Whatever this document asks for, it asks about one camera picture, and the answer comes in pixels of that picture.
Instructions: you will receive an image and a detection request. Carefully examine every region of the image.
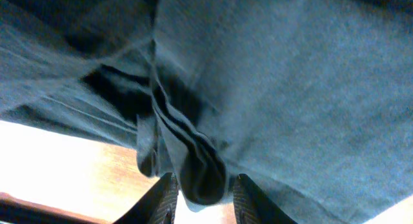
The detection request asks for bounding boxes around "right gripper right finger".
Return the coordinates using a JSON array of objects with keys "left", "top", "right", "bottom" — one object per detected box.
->
[{"left": 233, "top": 174, "right": 297, "bottom": 224}]

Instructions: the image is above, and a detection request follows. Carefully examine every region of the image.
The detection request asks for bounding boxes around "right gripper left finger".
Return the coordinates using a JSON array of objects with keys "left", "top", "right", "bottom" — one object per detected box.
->
[{"left": 114, "top": 172, "right": 179, "bottom": 224}]

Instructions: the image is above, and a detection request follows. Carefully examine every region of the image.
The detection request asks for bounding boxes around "dark green t-shirt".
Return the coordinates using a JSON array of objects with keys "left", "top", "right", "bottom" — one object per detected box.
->
[{"left": 1, "top": 0, "right": 412, "bottom": 223}]

